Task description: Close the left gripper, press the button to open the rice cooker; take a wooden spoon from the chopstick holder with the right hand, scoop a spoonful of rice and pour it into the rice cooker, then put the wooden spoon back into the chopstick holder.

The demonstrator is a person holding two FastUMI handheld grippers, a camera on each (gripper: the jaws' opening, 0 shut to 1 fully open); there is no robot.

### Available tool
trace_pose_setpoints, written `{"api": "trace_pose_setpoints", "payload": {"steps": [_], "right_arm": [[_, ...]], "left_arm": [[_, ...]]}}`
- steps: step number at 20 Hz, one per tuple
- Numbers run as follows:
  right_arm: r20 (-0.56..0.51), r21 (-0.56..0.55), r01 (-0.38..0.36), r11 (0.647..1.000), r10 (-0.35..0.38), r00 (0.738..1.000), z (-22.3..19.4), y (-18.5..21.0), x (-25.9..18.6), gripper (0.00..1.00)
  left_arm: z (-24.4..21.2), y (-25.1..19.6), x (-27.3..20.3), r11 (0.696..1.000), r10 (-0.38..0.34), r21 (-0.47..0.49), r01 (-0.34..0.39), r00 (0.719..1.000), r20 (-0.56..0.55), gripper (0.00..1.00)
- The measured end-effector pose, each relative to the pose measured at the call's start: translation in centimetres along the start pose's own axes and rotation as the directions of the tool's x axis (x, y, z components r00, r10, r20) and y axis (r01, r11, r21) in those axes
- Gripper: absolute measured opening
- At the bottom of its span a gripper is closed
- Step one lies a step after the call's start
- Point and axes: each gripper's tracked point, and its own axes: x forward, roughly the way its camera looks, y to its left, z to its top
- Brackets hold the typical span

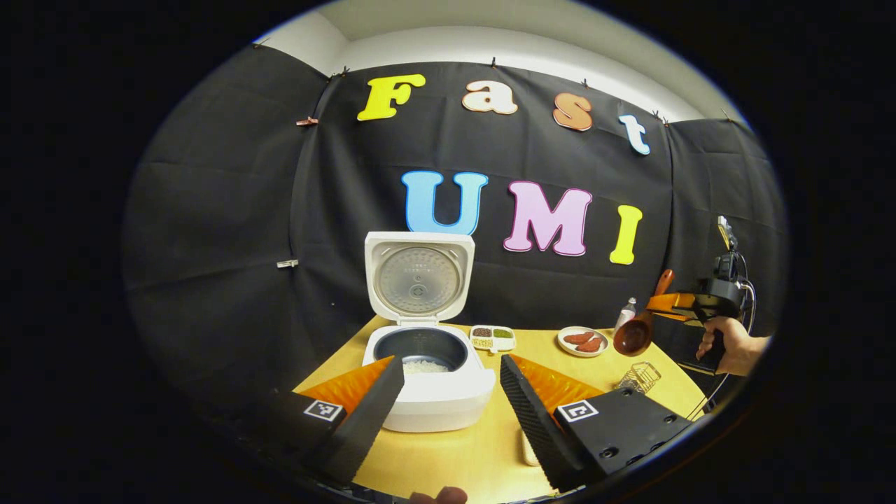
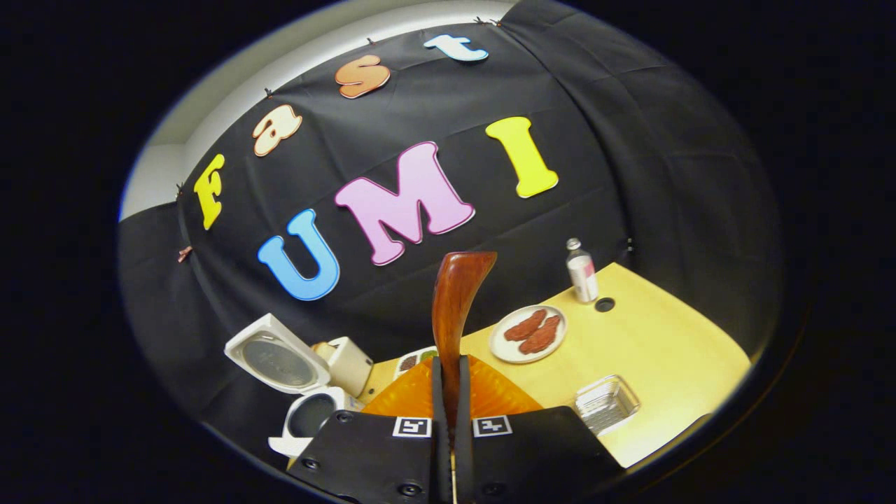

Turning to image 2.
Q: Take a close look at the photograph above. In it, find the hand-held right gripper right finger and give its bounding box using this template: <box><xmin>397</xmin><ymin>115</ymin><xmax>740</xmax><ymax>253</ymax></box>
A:
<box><xmin>456</xmin><ymin>353</ymin><xmax>624</xmax><ymax>503</ymax></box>

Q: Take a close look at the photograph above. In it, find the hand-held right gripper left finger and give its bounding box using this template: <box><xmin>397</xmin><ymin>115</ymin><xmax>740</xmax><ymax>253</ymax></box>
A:
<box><xmin>287</xmin><ymin>356</ymin><xmax>450</xmax><ymax>503</ymax></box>

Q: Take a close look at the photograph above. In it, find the brown wooden spoon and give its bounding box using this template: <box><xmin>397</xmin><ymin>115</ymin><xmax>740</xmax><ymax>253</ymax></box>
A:
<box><xmin>431</xmin><ymin>251</ymin><xmax>498</xmax><ymax>449</ymax></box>

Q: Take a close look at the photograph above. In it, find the metal wire chopstick holder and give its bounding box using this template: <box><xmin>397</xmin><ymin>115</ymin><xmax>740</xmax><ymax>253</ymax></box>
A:
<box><xmin>574</xmin><ymin>374</ymin><xmax>642</xmax><ymax>437</ymax></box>

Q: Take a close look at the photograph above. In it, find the white rice cooker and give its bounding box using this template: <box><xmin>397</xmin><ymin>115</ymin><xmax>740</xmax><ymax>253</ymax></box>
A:
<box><xmin>224</xmin><ymin>313</ymin><xmax>365</xmax><ymax>459</ymax></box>

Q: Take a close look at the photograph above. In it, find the white divided grain dish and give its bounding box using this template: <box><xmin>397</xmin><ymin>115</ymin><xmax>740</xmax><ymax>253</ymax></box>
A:
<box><xmin>393</xmin><ymin>346</ymin><xmax>440</xmax><ymax>379</ymax></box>

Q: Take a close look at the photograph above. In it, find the white round plate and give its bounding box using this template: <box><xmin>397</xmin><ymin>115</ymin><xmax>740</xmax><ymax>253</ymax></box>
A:
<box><xmin>489</xmin><ymin>304</ymin><xmax>567</xmax><ymax>364</ymax></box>

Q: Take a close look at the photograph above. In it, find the red sausage piece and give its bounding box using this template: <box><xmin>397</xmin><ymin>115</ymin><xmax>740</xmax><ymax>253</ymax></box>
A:
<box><xmin>519</xmin><ymin>316</ymin><xmax>561</xmax><ymax>354</ymax></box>
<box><xmin>504</xmin><ymin>309</ymin><xmax>547</xmax><ymax>342</ymax></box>

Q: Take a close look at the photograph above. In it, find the white toaster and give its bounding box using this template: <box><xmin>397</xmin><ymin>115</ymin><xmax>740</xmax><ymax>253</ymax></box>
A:
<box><xmin>313</xmin><ymin>337</ymin><xmax>375</xmax><ymax>398</ymax></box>

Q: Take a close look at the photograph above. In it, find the clear bottle with pink label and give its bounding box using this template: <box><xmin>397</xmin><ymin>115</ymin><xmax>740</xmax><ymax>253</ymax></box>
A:
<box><xmin>566</xmin><ymin>238</ymin><xmax>600</xmax><ymax>304</ymax></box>

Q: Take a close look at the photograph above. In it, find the black backdrop cloth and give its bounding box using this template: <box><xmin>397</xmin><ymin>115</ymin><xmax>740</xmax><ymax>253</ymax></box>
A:
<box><xmin>118</xmin><ymin>0</ymin><xmax>783</xmax><ymax>463</ymax></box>

